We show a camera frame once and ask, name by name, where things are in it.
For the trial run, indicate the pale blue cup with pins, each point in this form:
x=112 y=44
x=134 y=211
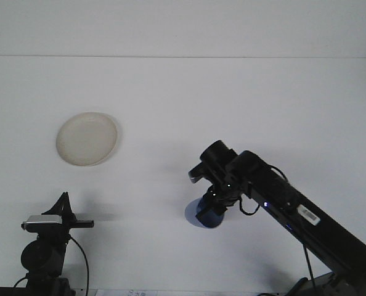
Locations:
x=191 y=214

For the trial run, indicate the pale round plate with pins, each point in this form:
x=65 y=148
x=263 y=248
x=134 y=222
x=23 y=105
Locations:
x=84 y=138

